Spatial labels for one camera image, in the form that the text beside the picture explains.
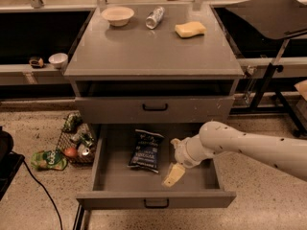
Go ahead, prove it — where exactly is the tape measure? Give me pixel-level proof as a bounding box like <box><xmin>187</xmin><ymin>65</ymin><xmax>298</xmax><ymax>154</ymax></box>
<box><xmin>29</xmin><ymin>57</ymin><xmax>44</xmax><ymax>68</ymax></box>

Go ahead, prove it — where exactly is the open grey middle drawer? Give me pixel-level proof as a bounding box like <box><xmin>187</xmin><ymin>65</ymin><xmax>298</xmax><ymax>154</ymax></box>
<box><xmin>77</xmin><ymin>124</ymin><xmax>236</xmax><ymax>210</ymax></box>

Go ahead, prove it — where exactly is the black equipment at left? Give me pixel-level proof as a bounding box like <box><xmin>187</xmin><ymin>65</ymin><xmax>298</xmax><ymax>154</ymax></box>
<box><xmin>0</xmin><ymin>127</ymin><xmax>25</xmax><ymax>200</ymax></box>

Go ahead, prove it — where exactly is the beige paper bowl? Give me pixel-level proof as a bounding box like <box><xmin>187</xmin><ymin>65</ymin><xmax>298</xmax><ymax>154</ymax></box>
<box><xmin>101</xmin><ymin>7</ymin><xmax>134</xmax><ymax>27</ymax></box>

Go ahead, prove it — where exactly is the red apple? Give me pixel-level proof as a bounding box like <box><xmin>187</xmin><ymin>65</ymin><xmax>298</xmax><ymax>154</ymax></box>
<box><xmin>64</xmin><ymin>148</ymin><xmax>78</xmax><ymax>158</ymax></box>

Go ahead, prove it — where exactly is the silver soda can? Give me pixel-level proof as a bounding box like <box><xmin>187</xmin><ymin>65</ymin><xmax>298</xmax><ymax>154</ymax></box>
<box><xmin>78</xmin><ymin>144</ymin><xmax>91</xmax><ymax>157</ymax></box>

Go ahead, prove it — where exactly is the dark green snack bag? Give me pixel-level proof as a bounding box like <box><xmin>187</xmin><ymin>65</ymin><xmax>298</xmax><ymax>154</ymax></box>
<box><xmin>62</xmin><ymin>113</ymin><xmax>83</xmax><ymax>132</ymax></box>

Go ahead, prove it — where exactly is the silver crushed can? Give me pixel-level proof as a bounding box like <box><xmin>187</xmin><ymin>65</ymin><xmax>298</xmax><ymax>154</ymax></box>
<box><xmin>145</xmin><ymin>6</ymin><xmax>165</xmax><ymax>30</ymax></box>

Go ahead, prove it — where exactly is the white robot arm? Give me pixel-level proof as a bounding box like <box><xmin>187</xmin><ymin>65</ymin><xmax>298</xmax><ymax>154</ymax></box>
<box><xmin>162</xmin><ymin>121</ymin><xmax>307</xmax><ymax>187</ymax></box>

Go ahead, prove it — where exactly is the black power cable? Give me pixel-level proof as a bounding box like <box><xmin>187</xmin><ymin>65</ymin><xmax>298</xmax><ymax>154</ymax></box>
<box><xmin>22</xmin><ymin>160</ymin><xmax>64</xmax><ymax>230</ymax></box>

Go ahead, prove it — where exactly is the closed grey top drawer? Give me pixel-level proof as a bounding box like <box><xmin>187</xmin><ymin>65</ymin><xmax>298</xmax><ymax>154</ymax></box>
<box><xmin>75</xmin><ymin>96</ymin><xmax>234</xmax><ymax>124</ymax></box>

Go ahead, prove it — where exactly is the black wire basket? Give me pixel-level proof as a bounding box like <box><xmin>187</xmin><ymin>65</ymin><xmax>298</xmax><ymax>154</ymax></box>
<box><xmin>57</xmin><ymin>124</ymin><xmax>96</xmax><ymax>166</ymax></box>

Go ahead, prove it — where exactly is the black tray stand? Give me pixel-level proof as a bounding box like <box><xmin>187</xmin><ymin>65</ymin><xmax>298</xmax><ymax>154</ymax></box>
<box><xmin>217</xmin><ymin>0</ymin><xmax>307</xmax><ymax>138</ymax></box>

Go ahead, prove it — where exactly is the yellow sponge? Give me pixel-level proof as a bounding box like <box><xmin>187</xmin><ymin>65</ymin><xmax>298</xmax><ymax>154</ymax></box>
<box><xmin>175</xmin><ymin>21</ymin><xmax>206</xmax><ymax>38</ymax></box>

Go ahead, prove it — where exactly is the green soda can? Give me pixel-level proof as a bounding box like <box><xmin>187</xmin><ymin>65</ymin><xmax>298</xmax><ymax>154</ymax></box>
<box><xmin>80</xmin><ymin>133</ymin><xmax>94</xmax><ymax>148</ymax></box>

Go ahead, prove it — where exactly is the grey drawer cabinet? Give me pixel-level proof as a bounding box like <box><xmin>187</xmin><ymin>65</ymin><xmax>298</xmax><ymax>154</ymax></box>
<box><xmin>64</xmin><ymin>3</ymin><xmax>243</xmax><ymax>136</ymax></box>

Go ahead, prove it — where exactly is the small white bowl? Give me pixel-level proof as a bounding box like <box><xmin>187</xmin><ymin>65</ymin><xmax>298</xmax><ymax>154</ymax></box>
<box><xmin>49</xmin><ymin>53</ymin><xmax>68</xmax><ymax>69</ymax></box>

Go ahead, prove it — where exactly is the blue chip bag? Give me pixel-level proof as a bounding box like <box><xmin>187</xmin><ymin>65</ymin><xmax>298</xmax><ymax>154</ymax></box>
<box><xmin>128</xmin><ymin>129</ymin><xmax>164</xmax><ymax>173</ymax></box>

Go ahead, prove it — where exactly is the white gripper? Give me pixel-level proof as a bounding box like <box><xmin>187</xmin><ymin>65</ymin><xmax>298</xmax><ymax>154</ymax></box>
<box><xmin>162</xmin><ymin>135</ymin><xmax>204</xmax><ymax>187</ymax></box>

